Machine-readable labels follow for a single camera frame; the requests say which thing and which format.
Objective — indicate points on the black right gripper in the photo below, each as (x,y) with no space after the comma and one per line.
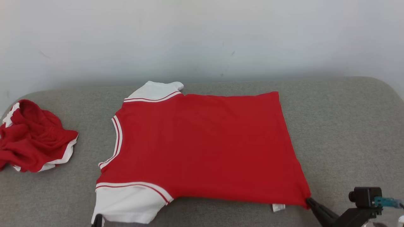
(353,218)

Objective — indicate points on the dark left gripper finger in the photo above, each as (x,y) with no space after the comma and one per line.
(98,222)

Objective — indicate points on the red shorts with white trim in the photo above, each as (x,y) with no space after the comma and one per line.
(31,138)

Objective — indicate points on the red jersey with white sleeves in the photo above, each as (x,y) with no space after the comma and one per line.
(202,145)

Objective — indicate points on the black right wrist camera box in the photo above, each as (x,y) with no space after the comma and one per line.
(364,196)

